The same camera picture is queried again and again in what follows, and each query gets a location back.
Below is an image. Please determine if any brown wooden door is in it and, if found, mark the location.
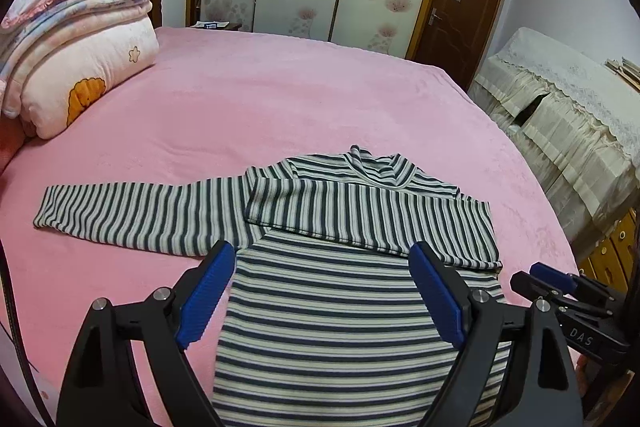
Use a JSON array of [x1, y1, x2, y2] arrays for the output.
[[414, 0, 511, 92]]

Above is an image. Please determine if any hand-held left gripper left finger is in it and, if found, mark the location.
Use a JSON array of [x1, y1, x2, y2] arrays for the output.
[[56, 240, 236, 427]]

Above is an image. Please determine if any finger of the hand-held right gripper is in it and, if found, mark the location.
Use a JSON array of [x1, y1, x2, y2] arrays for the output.
[[509, 272, 572, 314], [529, 262, 627, 309]]

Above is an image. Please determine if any pink bed blanket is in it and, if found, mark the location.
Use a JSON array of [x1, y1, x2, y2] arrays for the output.
[[0, 26, 587, 427]]

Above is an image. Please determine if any black cable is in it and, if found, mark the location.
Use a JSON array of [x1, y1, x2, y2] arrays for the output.
[[0, 236, 57, 427]]

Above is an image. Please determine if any dark wooden nightstand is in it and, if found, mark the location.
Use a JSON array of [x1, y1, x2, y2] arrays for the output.
[[191, 20, 243, 32]]

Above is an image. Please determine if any dark wooden headboard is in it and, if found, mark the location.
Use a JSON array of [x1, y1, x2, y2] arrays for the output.
[[144, 0, 165, 28]]

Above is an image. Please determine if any pastel striped folded blanket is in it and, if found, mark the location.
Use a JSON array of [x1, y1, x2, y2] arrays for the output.
[[0, 0, 154, 80]]

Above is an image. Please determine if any stack of books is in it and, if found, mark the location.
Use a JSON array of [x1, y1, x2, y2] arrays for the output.
[[604, 55, 640, 92]]

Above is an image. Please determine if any cream lace covered furniture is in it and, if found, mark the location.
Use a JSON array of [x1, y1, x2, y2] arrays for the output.
[[467, 26, 640, 269]]

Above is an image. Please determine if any striped knit sweater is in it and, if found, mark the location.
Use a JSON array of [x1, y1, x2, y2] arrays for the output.
[[32, 144, 506, 427]]

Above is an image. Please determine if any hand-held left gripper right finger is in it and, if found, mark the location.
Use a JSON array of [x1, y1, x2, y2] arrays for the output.
[[407, 241, 585, 427]]

